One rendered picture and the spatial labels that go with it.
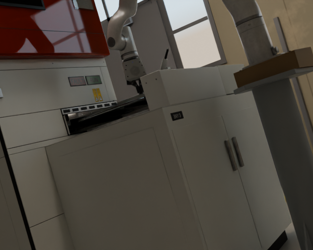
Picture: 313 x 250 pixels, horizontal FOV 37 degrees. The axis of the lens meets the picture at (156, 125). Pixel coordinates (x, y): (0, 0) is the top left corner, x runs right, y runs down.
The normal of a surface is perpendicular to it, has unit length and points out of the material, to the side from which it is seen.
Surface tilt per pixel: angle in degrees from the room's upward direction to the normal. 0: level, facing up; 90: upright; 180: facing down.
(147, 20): 90
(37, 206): 90
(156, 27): 90
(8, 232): 90
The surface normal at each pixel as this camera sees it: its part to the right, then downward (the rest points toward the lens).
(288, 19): -0.53, 0.14
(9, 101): 0.81, -0.25
